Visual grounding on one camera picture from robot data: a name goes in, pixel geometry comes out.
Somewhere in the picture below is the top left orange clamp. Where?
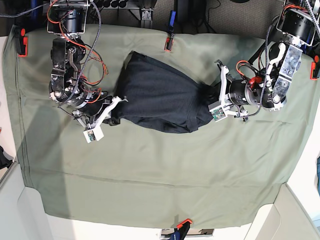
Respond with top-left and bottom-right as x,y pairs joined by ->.
13,27 -> 28,57

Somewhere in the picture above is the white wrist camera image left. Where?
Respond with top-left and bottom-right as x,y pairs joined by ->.
83,126 -> 104,144

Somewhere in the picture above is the grey metal bracket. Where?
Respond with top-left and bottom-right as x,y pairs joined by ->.
140,8 -> 153,29

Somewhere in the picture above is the dark navy long-sleeve shirt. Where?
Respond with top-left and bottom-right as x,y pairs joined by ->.
111,51 -> 213,134

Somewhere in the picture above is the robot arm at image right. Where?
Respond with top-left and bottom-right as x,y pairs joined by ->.
208,0 -> 320,122

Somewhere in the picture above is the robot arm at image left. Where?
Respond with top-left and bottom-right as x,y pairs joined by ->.
46,0 -> 121,129

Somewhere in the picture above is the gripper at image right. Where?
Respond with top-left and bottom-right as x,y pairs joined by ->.
199,59 -> 262,122

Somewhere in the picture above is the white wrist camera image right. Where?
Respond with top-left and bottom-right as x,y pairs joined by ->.
208,104 -> 227,123

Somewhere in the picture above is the bottom blue orange clamp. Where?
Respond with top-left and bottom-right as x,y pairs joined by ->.
169,218 -> 193,240

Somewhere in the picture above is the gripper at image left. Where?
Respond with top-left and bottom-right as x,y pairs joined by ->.
71,95 -> 128,130

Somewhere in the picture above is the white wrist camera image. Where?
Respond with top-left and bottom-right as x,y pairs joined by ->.
208,104 -> 227,123
83,126 -> 104,144

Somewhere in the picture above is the right orange clamp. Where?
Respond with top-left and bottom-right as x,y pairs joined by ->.
310,55 -> 320,81

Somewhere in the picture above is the green table cloth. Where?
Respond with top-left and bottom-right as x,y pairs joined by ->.
2,29 -> 320,229

